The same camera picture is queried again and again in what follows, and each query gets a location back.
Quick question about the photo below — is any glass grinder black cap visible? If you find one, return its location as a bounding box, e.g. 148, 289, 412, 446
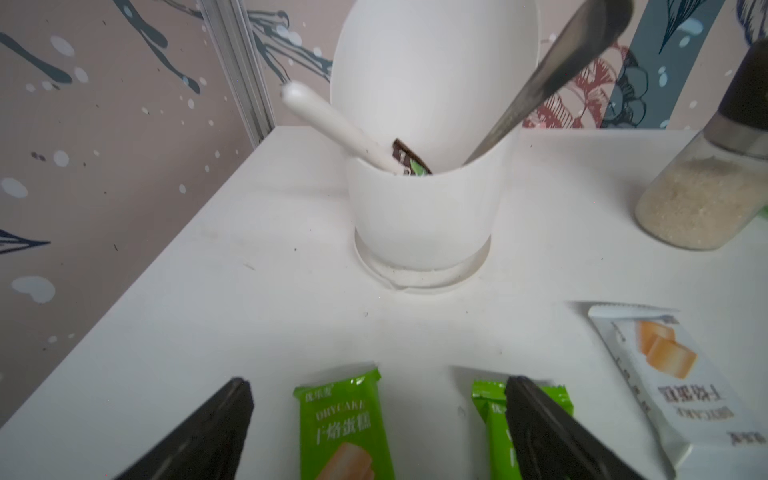
634, 39, 767, 251

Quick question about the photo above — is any aluminium frame post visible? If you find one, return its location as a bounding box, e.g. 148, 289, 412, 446
200, 0, 275, 148

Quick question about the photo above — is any white cookie packet front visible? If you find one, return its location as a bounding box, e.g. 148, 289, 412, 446
588, 304, 767, 479

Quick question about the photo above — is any white handled utensil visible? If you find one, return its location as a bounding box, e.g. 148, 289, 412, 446
280, 81, 409, 175

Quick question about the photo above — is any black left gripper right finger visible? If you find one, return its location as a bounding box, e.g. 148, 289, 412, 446
505, 376, 643, 480

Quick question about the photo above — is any white utensil holder cup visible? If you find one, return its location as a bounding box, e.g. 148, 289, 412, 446
330, 0, 539, 290

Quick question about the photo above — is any green cookie packet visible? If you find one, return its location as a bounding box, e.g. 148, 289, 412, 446
470, 379, 575, 480
293, 362, 395, 479

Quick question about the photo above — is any brown snack wrapper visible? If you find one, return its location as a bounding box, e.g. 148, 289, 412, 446
392, 139, 432, 176

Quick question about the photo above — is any metal spoon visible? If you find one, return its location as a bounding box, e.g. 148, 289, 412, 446
465, 0, 634, 164

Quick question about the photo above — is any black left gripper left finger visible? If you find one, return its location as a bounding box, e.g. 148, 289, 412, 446
119, 378, 254, 480

